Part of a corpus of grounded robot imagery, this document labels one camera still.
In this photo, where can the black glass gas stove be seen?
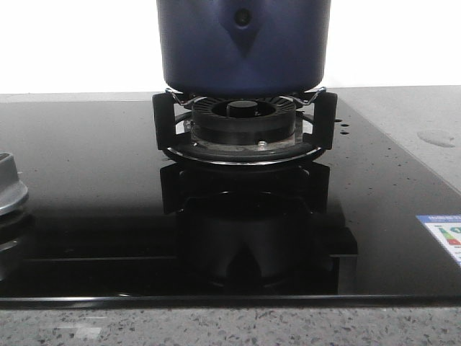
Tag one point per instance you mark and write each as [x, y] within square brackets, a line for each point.
[111, 222]

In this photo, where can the blue cooking pot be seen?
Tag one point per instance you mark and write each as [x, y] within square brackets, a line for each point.
[243, 48]

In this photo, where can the black right burner head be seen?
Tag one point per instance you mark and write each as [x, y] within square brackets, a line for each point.
[243, 121]

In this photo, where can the energy rating label sticker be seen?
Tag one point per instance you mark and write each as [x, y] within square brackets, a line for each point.
[446, 229]

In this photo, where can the black right pan support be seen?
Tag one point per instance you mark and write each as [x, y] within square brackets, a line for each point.
[314, 133]

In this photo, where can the silver stove knob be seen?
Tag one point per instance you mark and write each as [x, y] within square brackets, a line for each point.
[14, 192]

